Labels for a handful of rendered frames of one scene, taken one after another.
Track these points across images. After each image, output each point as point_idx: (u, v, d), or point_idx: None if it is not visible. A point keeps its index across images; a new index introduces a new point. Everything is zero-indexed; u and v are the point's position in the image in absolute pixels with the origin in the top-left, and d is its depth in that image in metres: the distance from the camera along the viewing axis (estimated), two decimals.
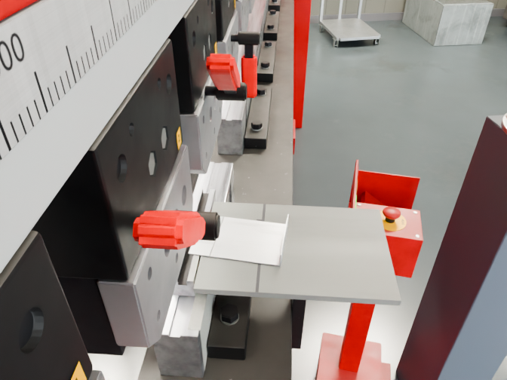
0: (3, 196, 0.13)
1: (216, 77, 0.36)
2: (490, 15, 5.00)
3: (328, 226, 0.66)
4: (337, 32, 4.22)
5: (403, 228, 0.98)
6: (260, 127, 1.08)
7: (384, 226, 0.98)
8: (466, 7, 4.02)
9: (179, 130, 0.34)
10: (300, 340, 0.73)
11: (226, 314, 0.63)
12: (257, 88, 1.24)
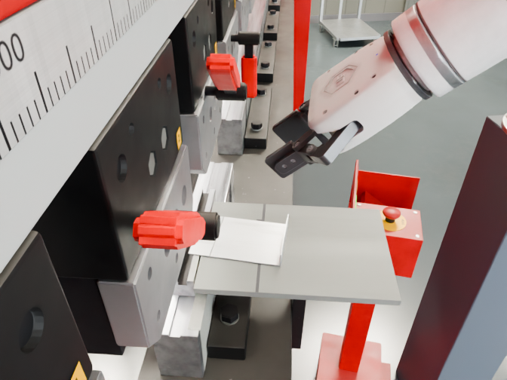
0: (3, 196, 0.13)
1: (216, 77, 0.36)
2: None
3: (328, 226, 0.66)
4: (337, 32, 4.22)
5: (403, 228, 0.98)
6: (260, 127, 1.08)
7: (384, 226, 0.98)
8: None
9: (179, 130, 0.34)
10: (300, 340, 0.73)
11: (226, 314, 0.63)
12: (257, 88, 1.24)
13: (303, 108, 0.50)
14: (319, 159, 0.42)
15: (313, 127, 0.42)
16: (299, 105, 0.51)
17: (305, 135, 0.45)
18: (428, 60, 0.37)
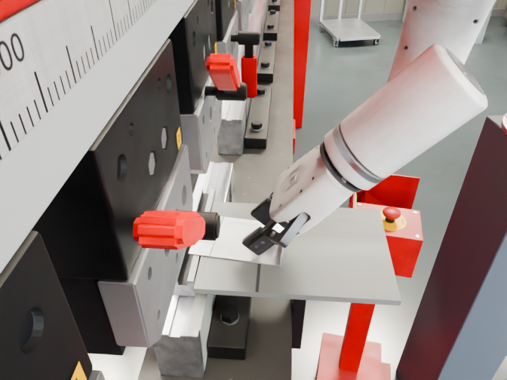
0: (3, 196, 0.13)
1: (216, 77, 0.36)
2: (490, 15, 5.00)
3: (328, 226, 0.66)
4: (337, 32, 4.22)
5: (403, 228, 0.98)
6: (260, 127, 1.08)
7: (384, 226, 0.98)
8: None
9: (179, 130, 0.34)
10: (300, 340, 0.73)
11: (226, 314, 0.63)
12: (257, 88, 1.24)
13: (272, 197, 0.62)
14: (278, 243, 0.53)
15: (272, 218, 0.54)
16: (270, 194, 0.63)
17: (270, 222, 0.56)
18: (349, 167, 0.48)
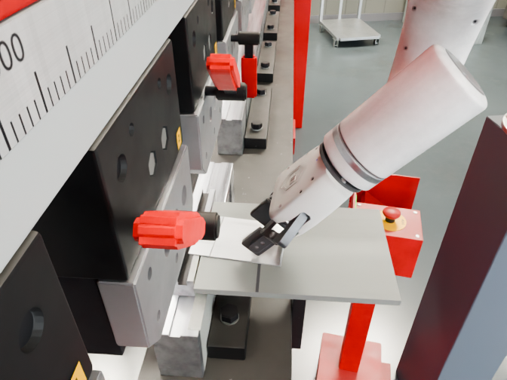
0: (3, 196, 0.13)
1: (216, 77, 0.36)
2: (490, 15, 5.00)
3: (328, 226, 0.66)
4: (337, 32, 4.22)
5: (403, 228, 0.98)
6: (260, 127, 1.08)
7: (384, 226, 0.98)
8: None
9: (179, 130, 0.34)
10: (300, 340, 0.73)
11: (226, 314, 0.63)
12: (257, 88, 1.24)
13: (272, 197, 0.62)
14: (278, 243, 0.53)
15: (272, 219, 0.54)
16: (270, 194, 0.63)
17: (269, 222, 0.56)
18: (348, 167, 0.48)
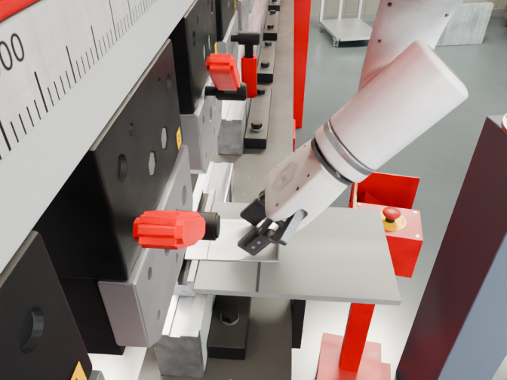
0: (3, 196, 0.13)
1: (216, 77, 0.36)
2: (490, 15, 5.00)
3: (328, 226, 0.66)
4: (337, 32, 4.22)
5: (403, 228, 0.98)
6: (260, 127, 1.08)
7: (384, 226, 0.98)
8: (466, 7, 4.02)
9: (179, 130, 0.34)
10: (300, 340, 0.73)
11: (226, 314, 0.63)
12: (257, 88, 1.24)
13: (262, 196, 0.63)
14: (278, 241, 0.54)
15: (270, 217, 0.54)
16: (259, 194, 0.64)
17: (265, 222, 0.57)
18: (344, 161, 0.50)
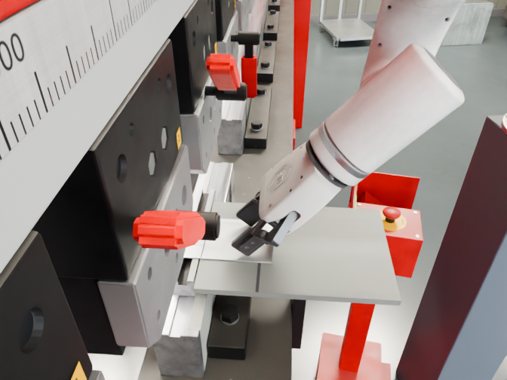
0: (3, 196, 0.13)
1: (216, 77, 0.36)
2: (490, 15, 5.00)
3: (328, 226, 0.66)
4: (337, 32, 4.22)
5: (403, 228, 0.98)
6: (260, 127, 1.08)
7: (384, 226, 0.98)
8: (466, 7, 4.02)
9: (179, 130, 0.34)
10: (300, 340, 0.73)
11: (226, 314, 0.63)
12: (257, 88, 1.24)
13: (258, 197, 0.62)
14: (270, 243, 0.53)
15: (262, 218, 0.54)
16: (255, 194, 0.64)
17: (259, 222, 0.57)
18: (337, 164, 0.50)
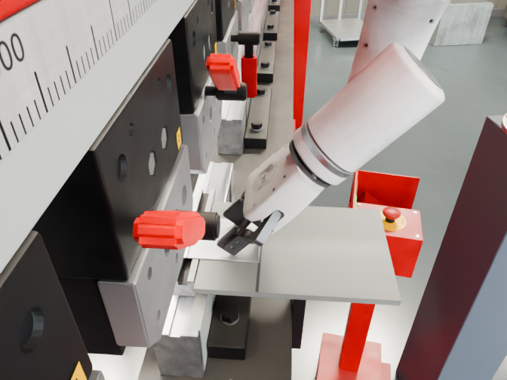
0: (3, 196, 0.13)
1: (216, 77, 0.36)
2: (490, 15, 5.00)
3: (328, 226, 0.66)
4: (337, 32, 4.22)
5: (403, 228, 0.98)
6: (260, 127, 1.08)
7: (384, 226, 0.98)
8: (466, 7, 4.02)
9: (179, 130, 0.34)
10: (300, 340, 0.73)
11: (226, 314, 0.63)
12: (257, 88, 1.24)
13: (244, 196, 0.63)
14: (253, 242, 0.54)
15: (247, 218, 0.54)
16: (241, 194, 0.64)
17: (244, 222, 0.57)
18: (319, 163, 0.50)
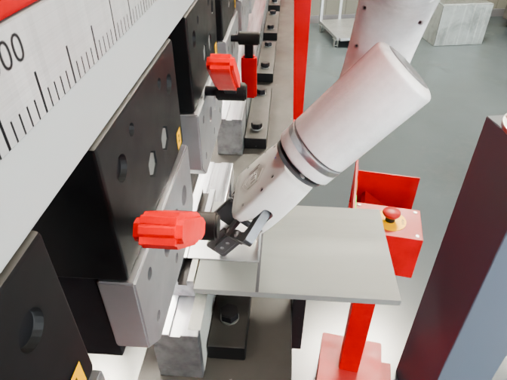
0: (3, 196, 0.13)
1: (216, 77, 0.36)
2: (490, 15, 5.00)
3: (328, 226, 0.66)
4: (337, 32, 4.22)
5: (403, 228, 0.98)
6: (260, 127, 1.08)
7: (384, 226, 0.98)
8: (466, 7, 4.02)
9: (179, 130, 0.34)
10: (300, 340, 0.73)
11: (226, 314, 0.63)
12: (257, 88, 1.24)
13: (234, 196, 0.63)
14: (243, 242, 0.53)
15: (235, 218, 0.54)
16: (232, 193, 0.64)
17: (233, 222, 0.57)
18: (306, 163, 0.50)
